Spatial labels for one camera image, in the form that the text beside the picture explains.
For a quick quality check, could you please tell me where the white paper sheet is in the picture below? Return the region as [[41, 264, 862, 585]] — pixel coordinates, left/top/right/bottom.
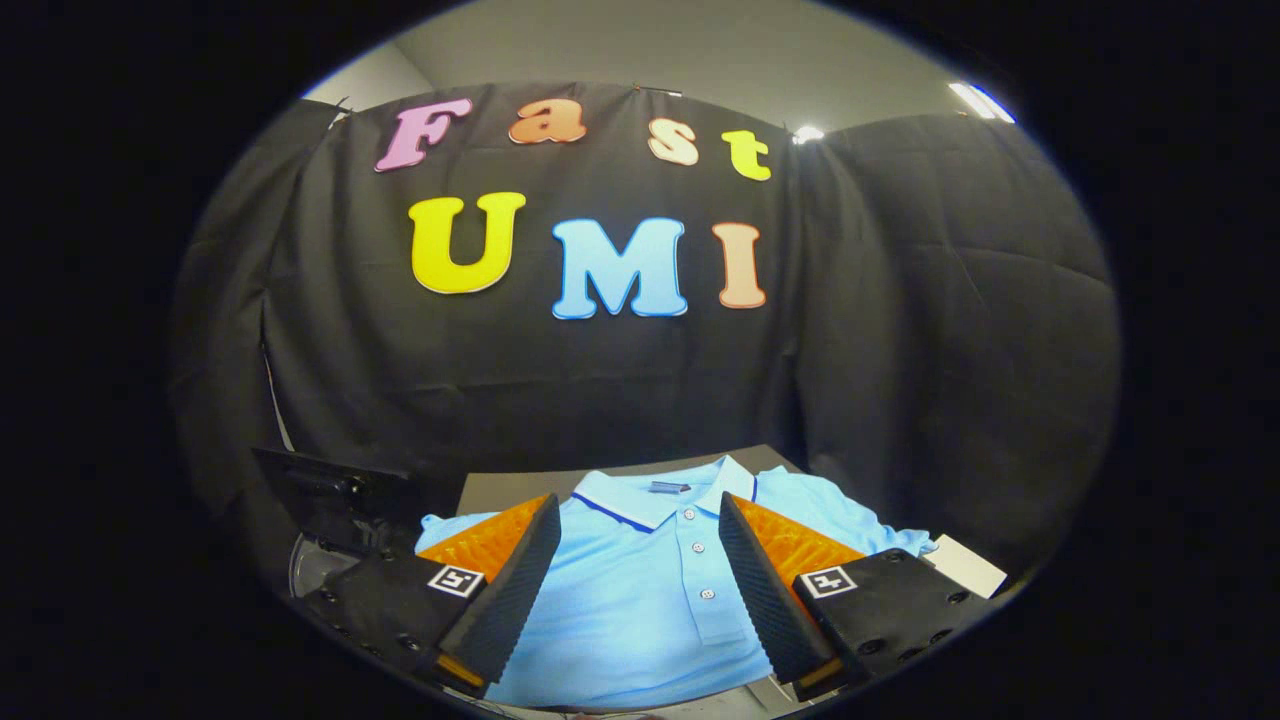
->
[[920, 534, 1009, 599]]

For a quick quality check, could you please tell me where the light blue polo shirt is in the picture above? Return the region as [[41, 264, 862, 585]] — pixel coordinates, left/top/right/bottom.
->
[[415, 455, 938, 709]]

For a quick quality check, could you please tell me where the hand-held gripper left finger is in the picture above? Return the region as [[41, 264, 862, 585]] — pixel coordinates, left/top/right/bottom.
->
[[300, 495, 563, 698]]

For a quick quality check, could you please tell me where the dark cabinet with beige panels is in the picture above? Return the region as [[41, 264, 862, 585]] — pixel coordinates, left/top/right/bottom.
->
[[455, 444, 806, 717]]

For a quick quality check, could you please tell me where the black backdrop cloth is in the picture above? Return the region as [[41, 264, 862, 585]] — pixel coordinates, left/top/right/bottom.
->
[[170, 80, 1121, 601]]

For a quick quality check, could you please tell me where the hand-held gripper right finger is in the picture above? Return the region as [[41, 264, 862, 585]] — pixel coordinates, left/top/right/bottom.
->
[[718, 492, 996, 701]]

